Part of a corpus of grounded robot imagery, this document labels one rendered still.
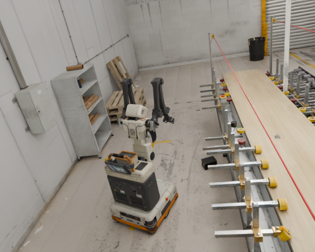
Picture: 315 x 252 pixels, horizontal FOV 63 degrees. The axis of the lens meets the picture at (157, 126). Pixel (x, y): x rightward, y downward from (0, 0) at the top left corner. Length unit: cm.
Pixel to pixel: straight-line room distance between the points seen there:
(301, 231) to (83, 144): 377
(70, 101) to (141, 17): 642
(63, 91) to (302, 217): 373
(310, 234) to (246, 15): 906
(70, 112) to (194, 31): 674
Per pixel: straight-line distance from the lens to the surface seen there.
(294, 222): 208
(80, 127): 471
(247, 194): 205
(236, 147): 239
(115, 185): 313
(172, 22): 1027
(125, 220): 332
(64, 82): 449
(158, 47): 1043
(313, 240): 200
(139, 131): 290
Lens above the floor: 238
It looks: 25 degrees down
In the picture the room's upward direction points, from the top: 11 degrees counter-clockwise
